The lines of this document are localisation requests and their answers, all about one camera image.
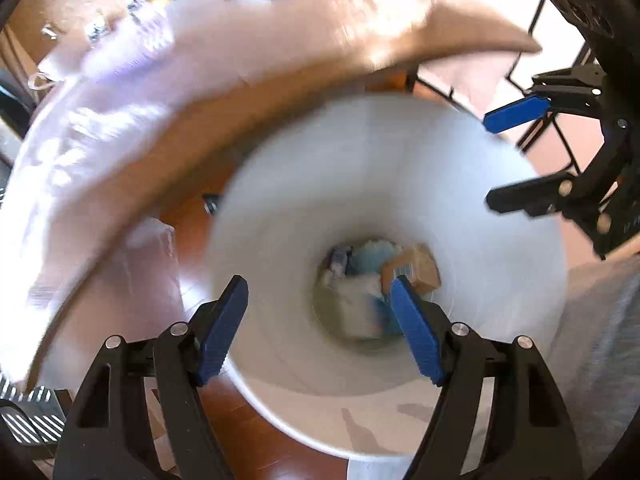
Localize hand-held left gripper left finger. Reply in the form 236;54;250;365
52;275;249;480

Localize person's grey trouser leg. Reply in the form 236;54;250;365
547;255;640;480

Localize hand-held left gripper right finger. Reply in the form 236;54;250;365
389;276;585;480

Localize white waste bin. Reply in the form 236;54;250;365
207;92;568;461

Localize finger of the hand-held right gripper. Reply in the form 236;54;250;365
486;120;630;236
483;65;608;134

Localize clear plastic table cover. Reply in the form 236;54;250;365
0;0;281;391

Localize black metal wire frame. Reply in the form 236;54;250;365
412;0;603;176

